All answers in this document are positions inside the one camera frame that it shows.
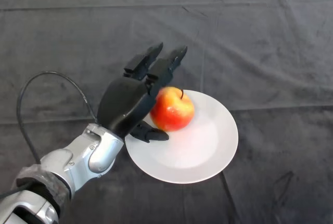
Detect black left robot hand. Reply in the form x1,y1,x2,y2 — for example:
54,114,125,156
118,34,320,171
97,42,188,143

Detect red yellow apple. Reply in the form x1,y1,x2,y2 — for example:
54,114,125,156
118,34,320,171
149,86,195,132

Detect white round plate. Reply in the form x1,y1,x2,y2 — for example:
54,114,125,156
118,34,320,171
124,89,239,184

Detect black cloth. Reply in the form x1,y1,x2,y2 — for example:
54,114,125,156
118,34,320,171
0,0,333,224

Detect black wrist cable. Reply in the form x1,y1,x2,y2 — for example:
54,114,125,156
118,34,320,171
0,71,102,200

